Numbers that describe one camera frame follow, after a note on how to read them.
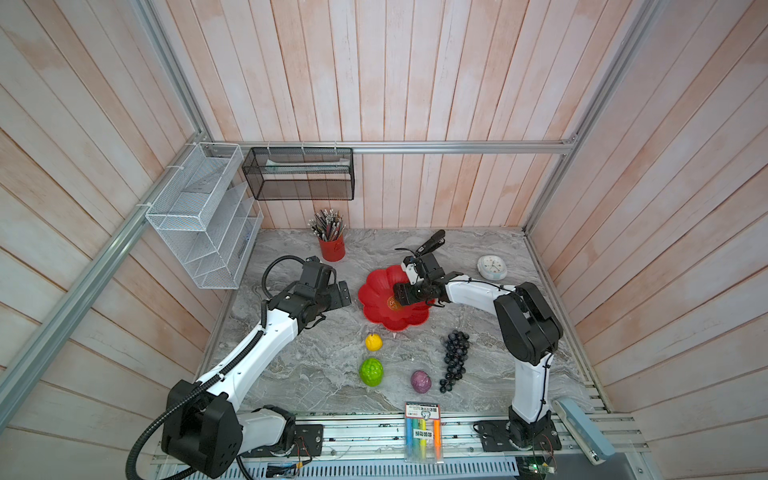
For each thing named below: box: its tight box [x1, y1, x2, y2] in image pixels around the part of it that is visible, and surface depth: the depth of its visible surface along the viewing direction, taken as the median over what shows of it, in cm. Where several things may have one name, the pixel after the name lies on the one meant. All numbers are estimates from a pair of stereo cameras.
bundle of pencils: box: [307, 208, 347, 241], surface depth 103 cm
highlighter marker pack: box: [404, 402, 443, 464], surface depth 75 cm
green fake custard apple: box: [360, 358, 385, 387], surface depth 81 cm
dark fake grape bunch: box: [440, 330, 470, 393], surface depth 85 cm
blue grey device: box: [552, 398, 615, 466], surface depth 74 cm
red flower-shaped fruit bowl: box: [358, 265, 435, 332], surface depth 100 cm
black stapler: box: [415, 229, 446, 256], surface depth 116 cm
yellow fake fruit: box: [365, 332, 383, 352], surface depth 88 cm
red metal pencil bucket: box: [319, 235, 345, 262], surface depth 107 cm
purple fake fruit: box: [411, 370, 432, 394], surface depth 81 cm
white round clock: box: [477, 255, 508, 281], surface depth 109 cm
